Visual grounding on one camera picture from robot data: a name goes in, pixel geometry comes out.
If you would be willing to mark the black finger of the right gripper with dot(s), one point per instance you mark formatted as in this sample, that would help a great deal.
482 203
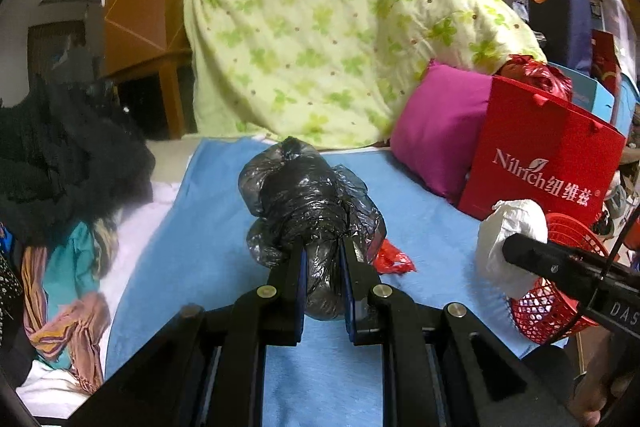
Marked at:
607 292

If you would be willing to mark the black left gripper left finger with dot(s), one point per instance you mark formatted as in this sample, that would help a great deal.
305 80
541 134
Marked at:
225 375

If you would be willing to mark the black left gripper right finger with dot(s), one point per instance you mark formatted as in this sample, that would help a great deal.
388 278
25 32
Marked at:
424 381

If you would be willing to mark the red plastic bag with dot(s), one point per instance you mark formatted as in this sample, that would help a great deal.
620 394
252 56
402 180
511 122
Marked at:
543 76
391 260

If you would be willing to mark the black plastic garbage bag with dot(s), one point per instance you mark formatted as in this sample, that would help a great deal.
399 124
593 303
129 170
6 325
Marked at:
299 199

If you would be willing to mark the red plastic mesh basket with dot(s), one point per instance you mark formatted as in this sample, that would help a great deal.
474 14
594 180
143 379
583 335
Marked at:
545 310

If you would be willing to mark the light blue towel blanket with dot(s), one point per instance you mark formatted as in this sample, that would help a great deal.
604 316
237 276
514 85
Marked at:
199 256

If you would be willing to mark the red Nilrich paper bag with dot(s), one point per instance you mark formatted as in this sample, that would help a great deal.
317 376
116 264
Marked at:
534 145

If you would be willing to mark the teal and striped clothes pile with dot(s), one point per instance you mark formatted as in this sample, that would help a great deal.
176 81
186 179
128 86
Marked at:
51 307

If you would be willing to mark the light blue cardboard box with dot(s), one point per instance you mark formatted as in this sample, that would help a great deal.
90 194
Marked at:
589 93

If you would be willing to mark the dark red gift box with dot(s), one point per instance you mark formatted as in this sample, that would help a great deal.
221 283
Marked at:
604 64

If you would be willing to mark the red plastic bag behind tote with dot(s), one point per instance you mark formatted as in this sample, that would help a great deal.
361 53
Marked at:
543 76

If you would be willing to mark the magenta pillow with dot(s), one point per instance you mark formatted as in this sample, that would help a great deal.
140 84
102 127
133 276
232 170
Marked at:
436 134

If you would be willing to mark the black fuzzy garment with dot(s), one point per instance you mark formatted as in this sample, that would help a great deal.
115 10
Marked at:
69 154

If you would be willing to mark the green clover patterned quilt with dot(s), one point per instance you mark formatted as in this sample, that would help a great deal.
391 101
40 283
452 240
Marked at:
334 73

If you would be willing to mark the navy bag with orange strap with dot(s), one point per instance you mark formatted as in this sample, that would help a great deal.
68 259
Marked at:
566 25

